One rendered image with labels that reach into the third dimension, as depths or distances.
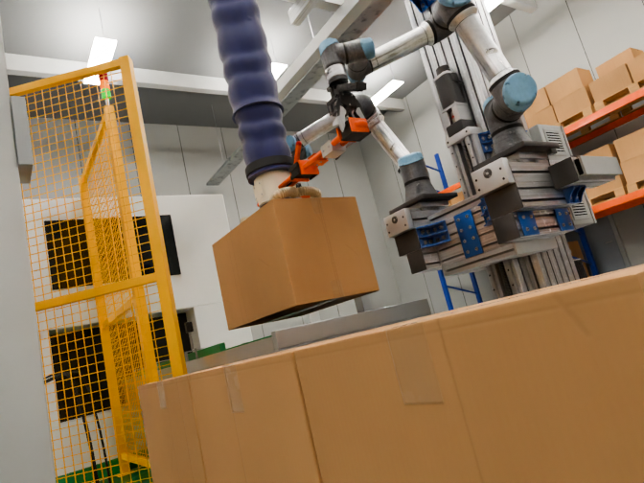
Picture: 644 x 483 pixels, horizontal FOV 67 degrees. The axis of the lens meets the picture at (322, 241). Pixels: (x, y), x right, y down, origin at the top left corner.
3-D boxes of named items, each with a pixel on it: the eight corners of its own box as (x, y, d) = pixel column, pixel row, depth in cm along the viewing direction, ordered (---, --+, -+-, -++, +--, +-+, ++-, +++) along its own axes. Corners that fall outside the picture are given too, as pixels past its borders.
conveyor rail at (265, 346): (126, 408, 337) (121, 380, 341) (133, 406, 340) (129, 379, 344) (283, 397, 153) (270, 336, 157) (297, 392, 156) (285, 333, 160)
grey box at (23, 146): (16, 184, 206) (9, 119, 212) (31, 183, 209) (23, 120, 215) (18, 164, 190) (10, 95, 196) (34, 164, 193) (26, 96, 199)
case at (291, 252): (228, 331, 218) (211, 244, 226) (302, 315, 242) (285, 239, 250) (296, 305, 171) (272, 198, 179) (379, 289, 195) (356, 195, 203)
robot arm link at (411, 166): (402, 182, 219) (394, 154, 221) (405, 189, 231) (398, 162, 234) (427, 173, 215) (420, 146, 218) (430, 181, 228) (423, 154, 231)
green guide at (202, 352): (127, 385, 342) (126, 373, 344) (143, 381, 348) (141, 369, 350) (206, 365, 215) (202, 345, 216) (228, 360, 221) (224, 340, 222)
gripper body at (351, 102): (346, 119, 178) (338, 89, 180) (360, 106, 171) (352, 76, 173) (329, 118, 174) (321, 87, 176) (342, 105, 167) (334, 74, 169)
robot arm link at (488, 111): (516, 133, 189) (505, 102, 192) (530, 118, 176) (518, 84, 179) (486, 140, 189) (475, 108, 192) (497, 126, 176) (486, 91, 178)
